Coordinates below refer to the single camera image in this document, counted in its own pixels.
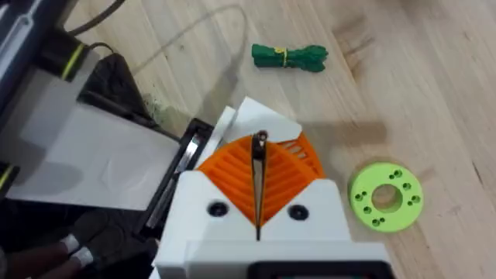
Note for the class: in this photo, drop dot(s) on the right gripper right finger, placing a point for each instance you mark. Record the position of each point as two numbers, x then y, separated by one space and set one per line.
310 224

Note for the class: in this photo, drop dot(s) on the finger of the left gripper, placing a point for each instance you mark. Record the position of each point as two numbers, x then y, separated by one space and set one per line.
221 129
263 116

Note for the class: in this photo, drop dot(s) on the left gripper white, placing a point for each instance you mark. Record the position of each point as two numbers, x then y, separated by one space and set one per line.
100 155

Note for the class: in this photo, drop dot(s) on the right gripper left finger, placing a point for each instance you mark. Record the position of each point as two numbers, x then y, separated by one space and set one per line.
201 217

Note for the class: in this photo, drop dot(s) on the green toy vegetable bundle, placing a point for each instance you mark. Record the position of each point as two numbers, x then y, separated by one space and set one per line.
288 57

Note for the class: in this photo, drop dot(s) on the green disc with holes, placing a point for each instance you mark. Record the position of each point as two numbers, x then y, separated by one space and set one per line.
364 186

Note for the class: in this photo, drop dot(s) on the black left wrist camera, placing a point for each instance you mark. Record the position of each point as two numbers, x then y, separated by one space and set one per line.
112 87

